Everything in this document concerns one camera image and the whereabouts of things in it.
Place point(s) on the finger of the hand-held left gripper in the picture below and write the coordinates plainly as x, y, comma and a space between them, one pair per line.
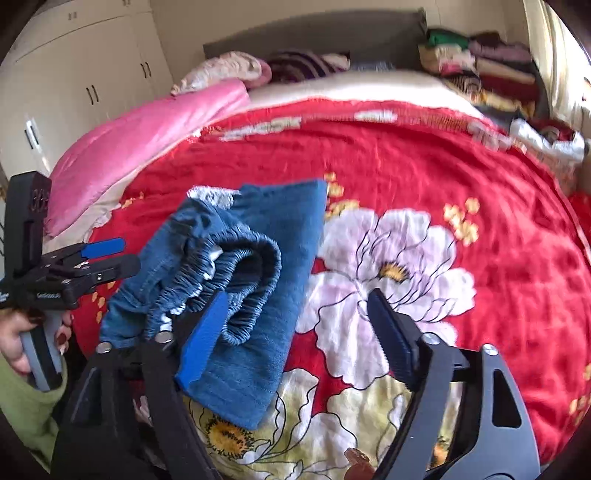
120, 266
106, 247

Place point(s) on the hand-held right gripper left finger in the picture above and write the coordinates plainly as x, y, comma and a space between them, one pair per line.
203, 341

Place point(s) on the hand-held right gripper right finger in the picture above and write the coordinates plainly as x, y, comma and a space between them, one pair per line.
392, 332

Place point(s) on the blue pants with lace trim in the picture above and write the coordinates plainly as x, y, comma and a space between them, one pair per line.
277, 240

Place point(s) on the person's left forearm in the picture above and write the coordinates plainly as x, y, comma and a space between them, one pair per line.
23, 415

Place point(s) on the person's left hand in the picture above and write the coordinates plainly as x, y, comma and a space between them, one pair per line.
11, 337

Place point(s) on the pink quilt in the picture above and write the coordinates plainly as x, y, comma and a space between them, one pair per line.
138, 138

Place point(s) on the white wardrobe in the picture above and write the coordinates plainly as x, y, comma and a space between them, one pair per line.
69, 69

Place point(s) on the red floral blanket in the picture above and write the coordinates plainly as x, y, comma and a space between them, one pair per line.
461, 175

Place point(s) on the pink floral pillow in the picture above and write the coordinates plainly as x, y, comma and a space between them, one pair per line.
221, 69

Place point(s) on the white plastic bag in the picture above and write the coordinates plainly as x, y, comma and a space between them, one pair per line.
535, 138

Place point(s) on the stack of folded clothes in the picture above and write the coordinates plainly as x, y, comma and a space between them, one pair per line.
485, 69

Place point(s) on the grey headboard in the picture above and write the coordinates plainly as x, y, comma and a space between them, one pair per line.
323, 37

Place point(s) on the cream curtain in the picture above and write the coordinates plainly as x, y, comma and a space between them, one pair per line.
563, 69

